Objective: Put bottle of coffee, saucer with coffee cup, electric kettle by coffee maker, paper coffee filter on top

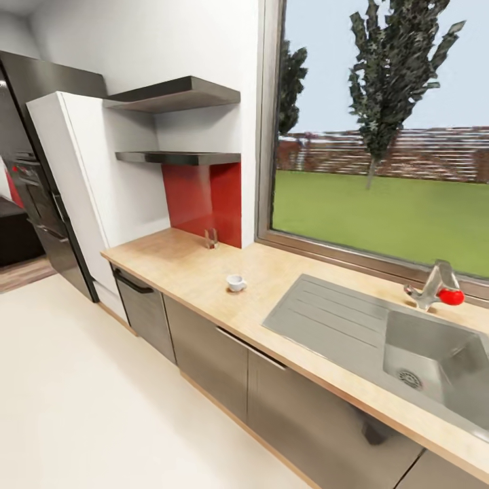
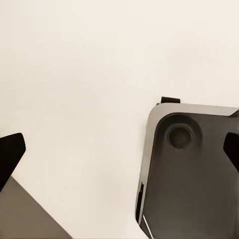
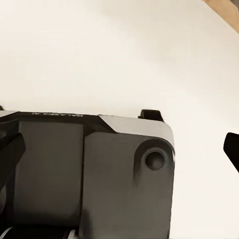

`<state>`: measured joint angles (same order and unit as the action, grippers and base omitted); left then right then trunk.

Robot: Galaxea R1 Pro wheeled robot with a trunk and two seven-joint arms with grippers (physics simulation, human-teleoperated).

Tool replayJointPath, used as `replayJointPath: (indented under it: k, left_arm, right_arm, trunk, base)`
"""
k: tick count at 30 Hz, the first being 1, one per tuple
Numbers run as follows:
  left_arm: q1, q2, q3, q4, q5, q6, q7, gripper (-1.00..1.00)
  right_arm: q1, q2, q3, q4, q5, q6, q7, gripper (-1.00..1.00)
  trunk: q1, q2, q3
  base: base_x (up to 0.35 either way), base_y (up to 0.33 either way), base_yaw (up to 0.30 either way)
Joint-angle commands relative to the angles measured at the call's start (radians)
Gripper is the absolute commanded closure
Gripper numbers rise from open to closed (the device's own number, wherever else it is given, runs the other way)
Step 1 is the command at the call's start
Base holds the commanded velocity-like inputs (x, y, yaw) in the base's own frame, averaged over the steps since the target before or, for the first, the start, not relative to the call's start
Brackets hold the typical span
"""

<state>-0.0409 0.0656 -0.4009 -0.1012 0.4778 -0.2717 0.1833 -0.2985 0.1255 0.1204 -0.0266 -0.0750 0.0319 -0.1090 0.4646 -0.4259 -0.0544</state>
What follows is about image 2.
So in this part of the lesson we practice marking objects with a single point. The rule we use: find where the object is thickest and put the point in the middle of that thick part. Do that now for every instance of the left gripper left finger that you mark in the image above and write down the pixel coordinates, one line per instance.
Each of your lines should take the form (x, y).
(12, 149)

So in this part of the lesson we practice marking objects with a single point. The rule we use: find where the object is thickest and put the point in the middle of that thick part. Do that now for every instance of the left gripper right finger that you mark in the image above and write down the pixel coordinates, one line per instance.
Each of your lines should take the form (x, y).
(231, 148)

